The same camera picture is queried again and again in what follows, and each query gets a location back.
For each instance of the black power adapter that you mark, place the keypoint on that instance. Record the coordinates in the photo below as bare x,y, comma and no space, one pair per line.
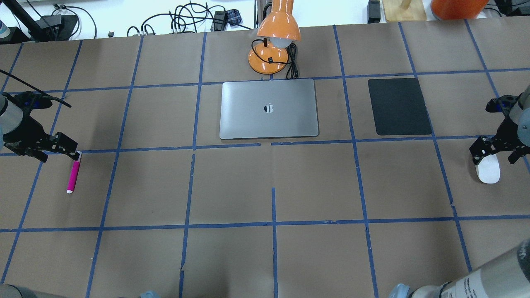
374,11

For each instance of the silver closed laptop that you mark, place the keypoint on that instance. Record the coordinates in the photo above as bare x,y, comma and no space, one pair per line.
268,109

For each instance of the black mousepad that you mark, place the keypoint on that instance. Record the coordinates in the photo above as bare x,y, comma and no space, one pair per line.
398,107

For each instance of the wooden stand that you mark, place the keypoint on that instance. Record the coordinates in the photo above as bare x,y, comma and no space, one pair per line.
403,10

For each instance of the white computer mouse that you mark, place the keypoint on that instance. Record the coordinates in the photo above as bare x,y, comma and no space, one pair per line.
488,170

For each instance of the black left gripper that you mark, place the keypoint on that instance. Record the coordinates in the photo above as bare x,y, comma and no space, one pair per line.
21,134

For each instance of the orange cylindrical container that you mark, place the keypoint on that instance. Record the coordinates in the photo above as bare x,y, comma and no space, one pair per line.
457,9

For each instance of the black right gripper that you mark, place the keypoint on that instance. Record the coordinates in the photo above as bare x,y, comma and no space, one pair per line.
508,133

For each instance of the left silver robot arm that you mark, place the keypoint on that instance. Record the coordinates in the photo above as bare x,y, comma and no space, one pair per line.
25,136

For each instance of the orange desk lamp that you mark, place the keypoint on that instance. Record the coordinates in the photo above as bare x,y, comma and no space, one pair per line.
275,48

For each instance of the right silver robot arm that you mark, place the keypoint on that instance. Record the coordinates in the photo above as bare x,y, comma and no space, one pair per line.
513,134

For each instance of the pink pen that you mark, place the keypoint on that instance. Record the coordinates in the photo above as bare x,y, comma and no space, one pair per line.
76,165

